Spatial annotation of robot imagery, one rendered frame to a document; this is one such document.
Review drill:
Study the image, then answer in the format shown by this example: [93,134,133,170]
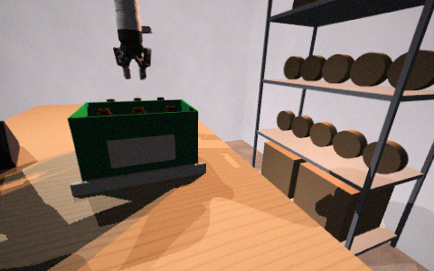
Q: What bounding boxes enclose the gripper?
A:
[113,29,151,80]

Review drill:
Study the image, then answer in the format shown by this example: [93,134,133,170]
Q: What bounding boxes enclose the dark green crate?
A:
[73,99,198,181]

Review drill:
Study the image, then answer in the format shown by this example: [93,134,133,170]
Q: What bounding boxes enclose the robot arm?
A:
[114,0,153,33]

